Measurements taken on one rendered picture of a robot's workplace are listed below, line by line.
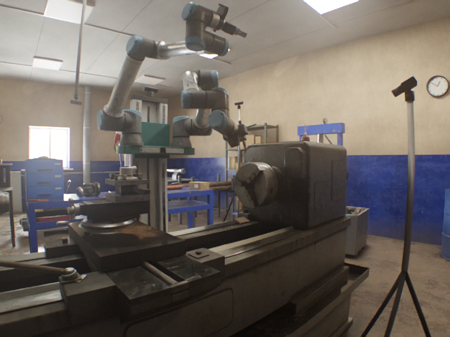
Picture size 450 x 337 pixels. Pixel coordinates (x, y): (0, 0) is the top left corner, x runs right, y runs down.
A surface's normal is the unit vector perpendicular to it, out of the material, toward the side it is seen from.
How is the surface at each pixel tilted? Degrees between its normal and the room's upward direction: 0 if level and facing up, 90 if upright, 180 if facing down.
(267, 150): 90
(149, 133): 90
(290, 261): 90
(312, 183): 90
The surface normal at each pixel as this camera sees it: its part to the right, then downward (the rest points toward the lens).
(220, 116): -0.42, -0.07
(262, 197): -0.74, 0.01
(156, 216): 0.70, 0.02
